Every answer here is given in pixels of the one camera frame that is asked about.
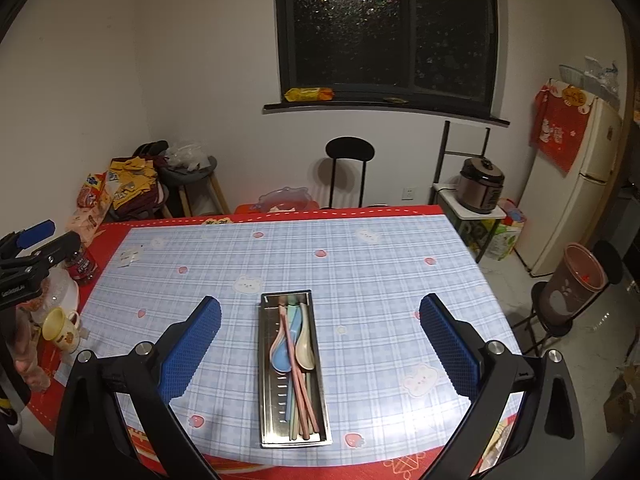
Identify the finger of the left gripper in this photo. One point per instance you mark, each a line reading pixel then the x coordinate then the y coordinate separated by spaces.
pixel 57 251
pixel 35 233

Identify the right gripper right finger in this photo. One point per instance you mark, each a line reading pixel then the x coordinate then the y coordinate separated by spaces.
pixel 456 344

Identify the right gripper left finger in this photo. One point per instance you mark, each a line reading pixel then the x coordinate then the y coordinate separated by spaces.
pixel 183 345

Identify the blue plastic spoon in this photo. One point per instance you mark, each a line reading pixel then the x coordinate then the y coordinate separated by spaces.
pixel 294 330

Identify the pink chopstick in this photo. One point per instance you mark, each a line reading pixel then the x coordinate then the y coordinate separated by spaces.
pixel 299 397
pixel 312 418

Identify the stainless steel utensil tray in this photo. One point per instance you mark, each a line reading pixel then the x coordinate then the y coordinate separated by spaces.
pixel 273 386

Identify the beige plastic spoon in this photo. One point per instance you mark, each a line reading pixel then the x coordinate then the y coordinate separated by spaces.
pixel 303 350

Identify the green chopstick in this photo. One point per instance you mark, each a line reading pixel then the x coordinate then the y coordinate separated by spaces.
pixel 290 409

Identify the pink plastic spoon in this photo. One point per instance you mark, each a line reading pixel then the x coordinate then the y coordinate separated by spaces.
pixel 277 360

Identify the green plastic spoon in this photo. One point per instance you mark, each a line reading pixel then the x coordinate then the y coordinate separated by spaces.
pixel 292 304

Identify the person's left hand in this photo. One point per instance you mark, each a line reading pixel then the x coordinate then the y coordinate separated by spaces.
pixel 25 355

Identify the jar with red label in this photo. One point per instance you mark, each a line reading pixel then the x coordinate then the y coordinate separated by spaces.
pixel 81 266

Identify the clear plastic container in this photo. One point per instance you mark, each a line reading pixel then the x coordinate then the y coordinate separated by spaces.
pixel 60 291

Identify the cream cartoon mug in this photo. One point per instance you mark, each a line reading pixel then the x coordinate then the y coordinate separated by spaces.
pixel 62 329

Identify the snack bags pile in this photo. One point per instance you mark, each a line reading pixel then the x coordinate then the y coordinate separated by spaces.
pixel 130 188

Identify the small white side table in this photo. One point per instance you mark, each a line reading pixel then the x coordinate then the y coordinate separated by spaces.
pixel 479 228

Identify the brown waste bin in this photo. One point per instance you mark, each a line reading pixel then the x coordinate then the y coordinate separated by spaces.
pixel 575 281

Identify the wooden stool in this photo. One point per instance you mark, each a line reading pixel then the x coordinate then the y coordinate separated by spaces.
pixel 187 183

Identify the brown rice cooker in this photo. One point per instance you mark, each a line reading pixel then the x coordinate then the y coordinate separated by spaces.
pixel 480 185

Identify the white refrigerator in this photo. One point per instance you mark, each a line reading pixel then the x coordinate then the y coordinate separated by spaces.
pixel 559 207

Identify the black stool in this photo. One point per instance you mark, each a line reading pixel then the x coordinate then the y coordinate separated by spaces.
pixel 541 332

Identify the black round chair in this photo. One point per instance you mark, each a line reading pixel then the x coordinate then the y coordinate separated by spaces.
pixel 344 152

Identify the yellow snack packet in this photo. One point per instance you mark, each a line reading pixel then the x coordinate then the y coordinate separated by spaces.
pixel 309 94

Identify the dark window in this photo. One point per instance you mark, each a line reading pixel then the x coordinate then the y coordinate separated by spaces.
pixel 438 55

